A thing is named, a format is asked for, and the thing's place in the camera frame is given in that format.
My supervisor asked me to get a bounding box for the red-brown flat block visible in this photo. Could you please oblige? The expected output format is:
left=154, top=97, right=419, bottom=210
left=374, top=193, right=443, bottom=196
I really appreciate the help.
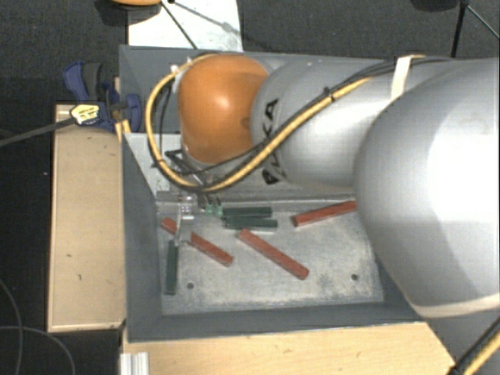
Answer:
left=236, top=228, right=311, bottom=281
left=160, top=217, right=235, bottom=268
left=290, top=199, right=359, bottom=228

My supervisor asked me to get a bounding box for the dark green flat block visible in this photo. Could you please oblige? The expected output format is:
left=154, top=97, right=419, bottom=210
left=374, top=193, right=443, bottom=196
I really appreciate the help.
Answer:
left=164, top=240, right=180, bottom=296
left=221, top=205, right=273, bottom=219
left=223, top=216, right=280, bottom=230

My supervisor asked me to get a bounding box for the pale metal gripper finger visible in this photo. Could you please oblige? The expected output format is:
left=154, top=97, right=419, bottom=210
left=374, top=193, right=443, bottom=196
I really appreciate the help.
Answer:
left=183, top=213, right=195, bottom=245
left=173, top=211, right=185, bottom=248

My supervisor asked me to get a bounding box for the grey metal bin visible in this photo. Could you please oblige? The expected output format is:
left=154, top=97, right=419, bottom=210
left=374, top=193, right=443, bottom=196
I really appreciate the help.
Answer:
left=118, top=44, right=434, bottom=344

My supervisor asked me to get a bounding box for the pale wood board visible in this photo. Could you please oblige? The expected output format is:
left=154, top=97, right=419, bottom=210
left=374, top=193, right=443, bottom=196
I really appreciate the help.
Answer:
left=46, top=102, right=128, bottom=334

